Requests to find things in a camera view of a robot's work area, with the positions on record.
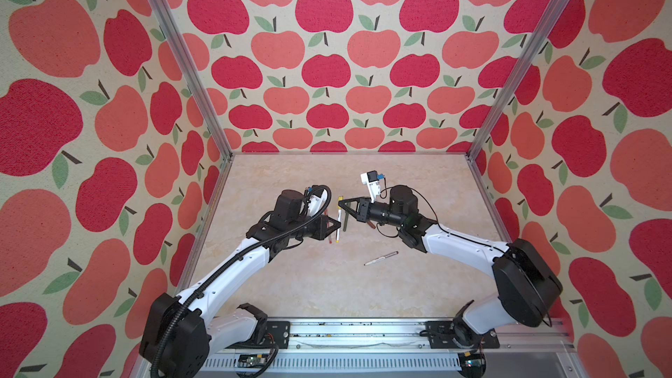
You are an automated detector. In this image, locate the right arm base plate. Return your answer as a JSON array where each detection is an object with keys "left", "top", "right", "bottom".
[{"left": 419, "top": 320, "right": 501, "bottom": 349}]

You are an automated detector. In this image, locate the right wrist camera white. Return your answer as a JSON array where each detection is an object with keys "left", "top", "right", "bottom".
[{"left": 360, "top": 171, "right": 385, "bottom": 202}]

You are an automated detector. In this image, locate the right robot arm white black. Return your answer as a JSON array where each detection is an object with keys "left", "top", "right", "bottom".
[{"left": 339, "top": 185, "right": 563, "bottom": 348}]

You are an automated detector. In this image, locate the left aluminium frame post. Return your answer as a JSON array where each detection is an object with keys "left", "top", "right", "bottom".
[{"left": 148, "top": 0, "right": 234, "bottom": 164}]

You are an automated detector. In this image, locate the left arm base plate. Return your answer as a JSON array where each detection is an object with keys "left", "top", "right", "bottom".
[{"left": 227, "top": 320, "right": 292, "bottom": 349}]

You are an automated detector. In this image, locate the aluminium frame rail front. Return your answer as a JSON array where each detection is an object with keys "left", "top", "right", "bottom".
[{"left": 122, "top": 317, "right": 589, "bottom": 378}]

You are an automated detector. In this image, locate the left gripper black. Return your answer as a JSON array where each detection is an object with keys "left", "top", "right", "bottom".
[{"left": 286, "top": 209, "right": 342, "bottom": 239}]

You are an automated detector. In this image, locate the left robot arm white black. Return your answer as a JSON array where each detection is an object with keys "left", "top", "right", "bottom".
[{"left": 139, "top": 185, "right": 341, "bottom": 377}]

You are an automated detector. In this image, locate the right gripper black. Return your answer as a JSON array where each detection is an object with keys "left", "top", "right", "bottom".
[{"left": 339, "top": 198, "right": 404, "bottom": 233}]

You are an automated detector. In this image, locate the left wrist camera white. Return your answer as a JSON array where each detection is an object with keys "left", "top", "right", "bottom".
[{"left": 306, "top": 185, "right": 332, "bottom": 217}]

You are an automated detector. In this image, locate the red pen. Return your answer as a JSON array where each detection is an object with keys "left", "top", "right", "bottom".
[{"left": 324, "top": 209, "right": 333, "bottom": 244}]

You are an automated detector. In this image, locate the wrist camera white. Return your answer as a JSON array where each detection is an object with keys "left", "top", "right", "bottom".
[
  {"left": 360, "top": 171, "right": 385, "bottom": 202},
  {"left": 306, "top": 185, "right": 332, "bottom": 217}
]

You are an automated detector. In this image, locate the right aluminium frame post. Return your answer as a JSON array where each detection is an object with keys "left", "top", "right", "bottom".
[{"left": 465, "top": 0, "right": 570, "bottom": 164}]

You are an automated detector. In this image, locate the aluminium frame post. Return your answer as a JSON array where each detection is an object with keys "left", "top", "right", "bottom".
[
  {"left": 465, "top": 0, "right": 570, "bottom": 164},
  {"left": 148, "top": 0, "right": 234, "bottom": 164}
]

